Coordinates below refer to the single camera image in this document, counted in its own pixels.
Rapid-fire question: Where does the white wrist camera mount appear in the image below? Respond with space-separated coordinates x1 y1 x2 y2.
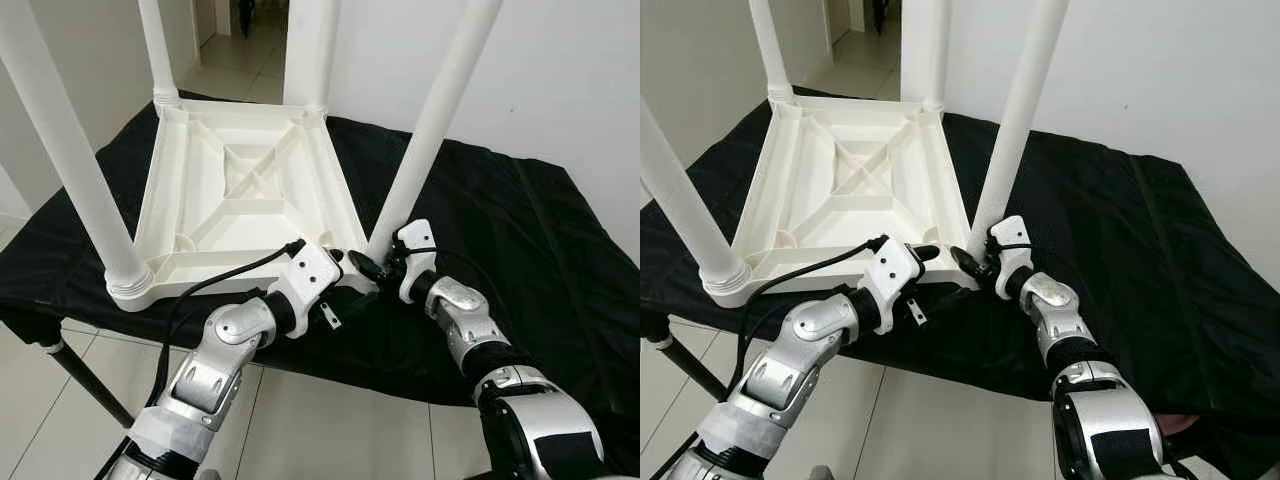
857 237 927 335
396 219 439 305
988 215 1034 300
266 240 342 339

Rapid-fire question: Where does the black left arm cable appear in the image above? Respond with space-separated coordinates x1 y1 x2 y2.
148 238 307 403
735 235 891 393

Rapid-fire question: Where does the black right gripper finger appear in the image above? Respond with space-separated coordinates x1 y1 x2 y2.
947 247 989 285
344 251 390 288

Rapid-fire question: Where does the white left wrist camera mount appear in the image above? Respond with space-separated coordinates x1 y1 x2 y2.
266 240 342 339
857 237 927 335

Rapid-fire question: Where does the white plastic table top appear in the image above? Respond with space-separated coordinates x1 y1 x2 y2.
108 95 387 313
703 95 982 309

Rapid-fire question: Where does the black metal table leg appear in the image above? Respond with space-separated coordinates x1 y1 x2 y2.
40 338 133 429
648 333 733 403

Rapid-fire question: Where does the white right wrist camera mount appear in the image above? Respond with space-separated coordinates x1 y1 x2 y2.
396 219 439 305
988 215 1034 300

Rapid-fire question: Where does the black cloth table cover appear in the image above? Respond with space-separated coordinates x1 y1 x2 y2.
640 85 1280 479
0 90 641 473

